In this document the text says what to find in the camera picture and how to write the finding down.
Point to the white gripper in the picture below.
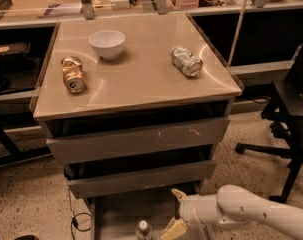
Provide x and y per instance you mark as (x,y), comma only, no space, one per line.
(186,209)

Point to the clear plastic bottle white cap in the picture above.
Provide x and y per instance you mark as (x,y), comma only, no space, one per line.
(143,231)

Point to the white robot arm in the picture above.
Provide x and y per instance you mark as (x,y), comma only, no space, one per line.
(232,207)

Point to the bottom grey drawer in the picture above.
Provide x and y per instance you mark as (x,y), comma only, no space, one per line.
(115,217)

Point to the grey drawer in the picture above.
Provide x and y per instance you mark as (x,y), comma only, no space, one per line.
(115,217)
(142,180)
(142,140)

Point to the top grey drawer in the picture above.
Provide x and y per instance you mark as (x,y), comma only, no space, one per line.
(142,140)

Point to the middle grey drawer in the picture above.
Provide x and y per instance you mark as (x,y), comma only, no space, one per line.
(142,180)

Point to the grey drawer cabinet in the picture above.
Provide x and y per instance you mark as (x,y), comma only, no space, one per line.
(139,88)

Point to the crushed green silver can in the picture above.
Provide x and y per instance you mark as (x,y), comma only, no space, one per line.
(186,62)

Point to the black office chair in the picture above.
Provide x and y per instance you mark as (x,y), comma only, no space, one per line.
(285,111)

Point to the crushed orange soda can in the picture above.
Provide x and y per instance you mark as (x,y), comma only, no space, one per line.
(73,74)

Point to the black table leg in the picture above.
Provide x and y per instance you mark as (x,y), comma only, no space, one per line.
(15,155)

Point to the white ceramic bowl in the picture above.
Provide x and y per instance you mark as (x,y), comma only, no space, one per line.
(107,44)

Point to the white rod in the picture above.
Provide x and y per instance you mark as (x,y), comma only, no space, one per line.
(237,31)

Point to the purple white paper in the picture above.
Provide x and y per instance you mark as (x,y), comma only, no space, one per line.
(63,9)

